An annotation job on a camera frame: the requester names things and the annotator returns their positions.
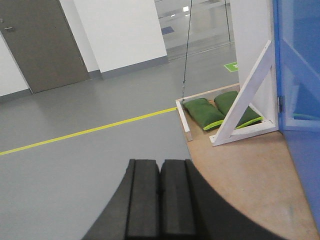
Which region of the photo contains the blue door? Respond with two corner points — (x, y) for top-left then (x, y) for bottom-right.
(273, 0), (320, 226)

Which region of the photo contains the green sandbag left of pair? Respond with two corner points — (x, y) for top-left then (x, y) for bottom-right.
(183, 98), (225, 131)

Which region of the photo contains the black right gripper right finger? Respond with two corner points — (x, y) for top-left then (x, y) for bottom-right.
(160, 159), (281, 240)

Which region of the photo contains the white triangular support brace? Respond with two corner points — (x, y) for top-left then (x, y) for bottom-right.
(209, 39), (280, 147)

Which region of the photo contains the wooden door base platform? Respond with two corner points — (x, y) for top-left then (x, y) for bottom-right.
(175, 99), (320, 240)

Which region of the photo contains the dark guy rope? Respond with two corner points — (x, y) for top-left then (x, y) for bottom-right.
(180, 0), (195, 106)

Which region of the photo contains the white door wall panel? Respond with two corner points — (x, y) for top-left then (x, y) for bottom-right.
(230, 0), (278, 125)

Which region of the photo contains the silver door hinge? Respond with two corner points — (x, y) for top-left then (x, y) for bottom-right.
(277, 96), (285, 114)

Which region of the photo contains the green sandbag of pair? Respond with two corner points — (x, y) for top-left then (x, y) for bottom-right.
(183, 98), (225, 131)
(213, 90), (265, 130)

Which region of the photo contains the green sandbag right of pair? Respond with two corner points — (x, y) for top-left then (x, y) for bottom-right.
(213, 90), (265, 130)

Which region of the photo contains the grey room door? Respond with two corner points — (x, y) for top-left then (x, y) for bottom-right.
(0, 0), (89, 93)

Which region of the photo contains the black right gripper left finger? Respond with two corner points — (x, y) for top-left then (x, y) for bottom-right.
(83, 159), (160, 240)

